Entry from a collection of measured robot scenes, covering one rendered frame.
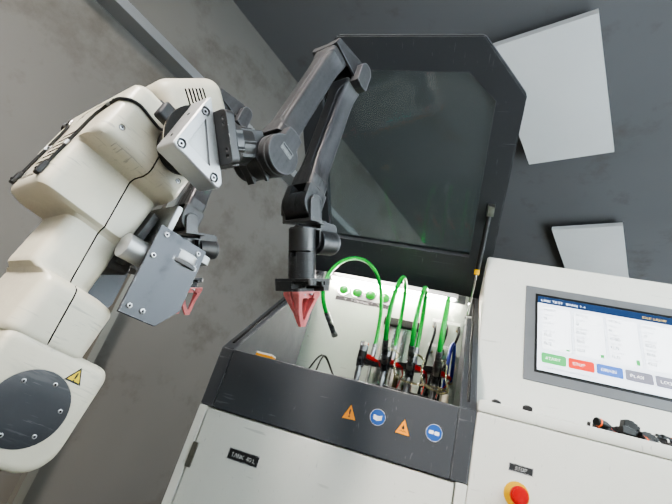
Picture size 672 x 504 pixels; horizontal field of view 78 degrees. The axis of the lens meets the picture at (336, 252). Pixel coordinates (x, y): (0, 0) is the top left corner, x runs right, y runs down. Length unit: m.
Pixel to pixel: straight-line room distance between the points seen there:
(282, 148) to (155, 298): 0.34
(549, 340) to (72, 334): 1.26
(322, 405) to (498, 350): 0.60
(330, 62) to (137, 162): 0.49
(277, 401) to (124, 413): 1.63
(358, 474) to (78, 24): 2.49
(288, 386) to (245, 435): 0.16
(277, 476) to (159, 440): 1.77
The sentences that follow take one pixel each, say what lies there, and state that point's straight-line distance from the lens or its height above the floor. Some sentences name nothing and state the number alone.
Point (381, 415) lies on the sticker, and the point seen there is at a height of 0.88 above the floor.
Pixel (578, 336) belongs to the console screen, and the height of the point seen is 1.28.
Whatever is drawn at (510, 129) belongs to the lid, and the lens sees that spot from 1.46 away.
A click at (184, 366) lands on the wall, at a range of 2.82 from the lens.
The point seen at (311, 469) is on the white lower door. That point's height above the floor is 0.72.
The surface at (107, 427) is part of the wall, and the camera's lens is 2.67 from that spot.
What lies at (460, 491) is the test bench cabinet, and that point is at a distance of 1.09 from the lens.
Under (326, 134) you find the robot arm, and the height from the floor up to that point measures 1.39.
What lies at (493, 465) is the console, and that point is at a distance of 1.10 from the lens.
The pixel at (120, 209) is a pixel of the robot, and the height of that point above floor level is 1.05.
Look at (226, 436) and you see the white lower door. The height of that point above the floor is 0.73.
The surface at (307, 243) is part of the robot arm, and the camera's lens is 0.84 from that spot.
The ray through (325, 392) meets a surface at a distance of 1.13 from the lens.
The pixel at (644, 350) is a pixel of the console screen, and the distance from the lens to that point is 1.56.
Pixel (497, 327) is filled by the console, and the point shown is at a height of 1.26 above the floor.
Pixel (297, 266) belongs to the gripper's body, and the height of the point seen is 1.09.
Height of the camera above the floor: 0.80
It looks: 24 degrees up
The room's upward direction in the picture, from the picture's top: 17 degrees clockwise
